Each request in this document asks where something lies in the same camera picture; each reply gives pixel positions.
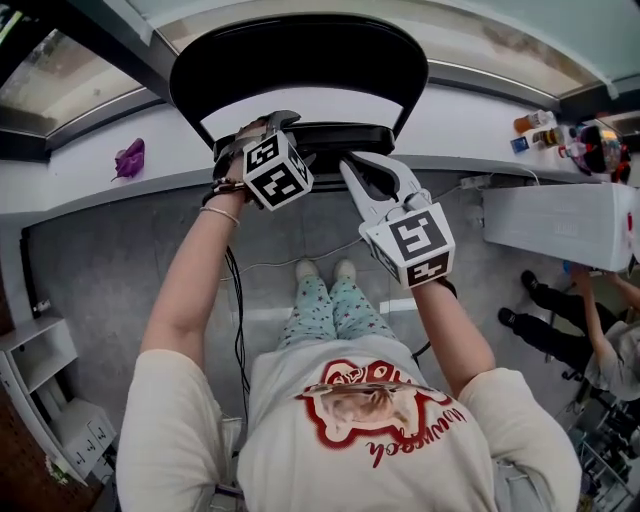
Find person's right forearm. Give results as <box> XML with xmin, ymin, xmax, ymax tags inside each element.
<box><xmin>412</xmin><ymin>277</ymin><xmax>497</xmax><ymax>402</ymax></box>

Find black hair tie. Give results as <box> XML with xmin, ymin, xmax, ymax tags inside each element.
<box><xmin>202</xmin><ymin>177</ymin><xmax>249</xmax><ymax>207</ymax></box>

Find person's white printed shirt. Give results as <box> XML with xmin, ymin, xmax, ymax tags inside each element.
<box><xmin>115</xmin><ymin>333</ymin><xmax>584</xmax><ymax>512</ymax></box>

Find black folding chair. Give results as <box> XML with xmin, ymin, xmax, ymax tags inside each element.
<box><xmin>169</xmin><ymin>13</ymin><xmax>430</xmax><ymax>194</ymax></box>

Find person's left hand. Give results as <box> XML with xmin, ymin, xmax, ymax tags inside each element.
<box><xmin>233</xmin><ymin>117</ymin><xmax>276</xmax><ymax>152</ymax></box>

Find thin gold bracelet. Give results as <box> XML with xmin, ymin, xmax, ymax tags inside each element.
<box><xmin>199</xmin><ymin>205</ymin><xmax>241</xmax><ymax>228</ymax></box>

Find black framed window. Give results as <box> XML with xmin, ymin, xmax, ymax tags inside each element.
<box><xmin>0</xmin><ymin>0</ymin><xmax>640</xmax><ymax>162</ymax></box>

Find orange drink bottle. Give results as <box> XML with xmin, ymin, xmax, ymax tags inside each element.
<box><xmin>513</xmin><ymin>109</ymin><xmax>556</xmax><ymax>135</ymax></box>

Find person's star print legs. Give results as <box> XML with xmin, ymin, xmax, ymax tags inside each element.
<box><xmin>277</xmin><ymin>274</ymin><xmax>400</xmax><ymax>352</ymax></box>

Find metal wire rack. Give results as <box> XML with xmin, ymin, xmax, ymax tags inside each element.
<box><xmin>567</xmin><ymin>394</ymin><xmax>640</xmax><ymax>512</ymax></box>

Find black cable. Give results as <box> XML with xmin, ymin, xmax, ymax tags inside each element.
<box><xmin>409</xmin><ymin>277</ymin><xmax>459</xmax><ymax>362</ymax></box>
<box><xmin>223</xmin><ymin>244</ymin><xmax>252</xmax><ymax>427</ymax></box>

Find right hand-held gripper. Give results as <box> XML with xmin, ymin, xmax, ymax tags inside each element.
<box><xmin>338</xmin><ymin>151</ymin><xmax>457</xmax><ymax>290</ymax></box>

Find white shelf unit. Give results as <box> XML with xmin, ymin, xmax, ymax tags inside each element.
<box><xmin>0</xmin><ymin>315</ymin><xmax>79</xmax><ymax>396</ymax></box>

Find clear bottle red label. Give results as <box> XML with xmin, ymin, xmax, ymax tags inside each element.
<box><xmin>557</xmin><ymin>142</ymin><xmax>592</xmax><ymax>162</ymax></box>

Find purple cloth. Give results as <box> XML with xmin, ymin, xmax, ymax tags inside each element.
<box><xmin>110</xmin><ymin>138</ymin><xmax>146</xmax><ymax>182</ymax></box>

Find person's left forearm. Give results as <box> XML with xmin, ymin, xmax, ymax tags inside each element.
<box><xmin>139</xmin><ymin>172</ymin><xmax>250</xmax><ymax>372</ymax></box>

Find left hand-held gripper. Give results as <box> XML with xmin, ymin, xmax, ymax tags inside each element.
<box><xmin>242</xmin><ymin>110</ymin><xmax>315</xmax><ymax>212</ymax></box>

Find colourful plastic bag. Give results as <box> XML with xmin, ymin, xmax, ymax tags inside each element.
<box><xmin>574</xmin><ymin>124</ymin><xmax>634</xmax><ymax>184</ymax></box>

